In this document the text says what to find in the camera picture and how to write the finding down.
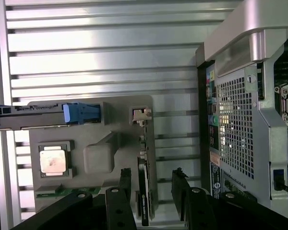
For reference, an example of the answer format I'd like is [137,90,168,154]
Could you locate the hard disk with blue caddy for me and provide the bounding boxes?
[0,102,104,131]

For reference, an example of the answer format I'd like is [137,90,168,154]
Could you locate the gray printed parts rack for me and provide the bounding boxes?
[26,94,159,230]

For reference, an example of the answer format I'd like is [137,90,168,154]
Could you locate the open dark gray PC case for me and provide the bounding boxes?
[195,0,288,219]

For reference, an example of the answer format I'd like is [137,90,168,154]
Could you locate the silver CPU chip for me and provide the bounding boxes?
[39,149,66,173]

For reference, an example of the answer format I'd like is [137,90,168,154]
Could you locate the green RAM stick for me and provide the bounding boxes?
[36,186,101,198]

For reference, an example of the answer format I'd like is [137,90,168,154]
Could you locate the green motherboard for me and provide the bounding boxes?
[272,43,288,192]

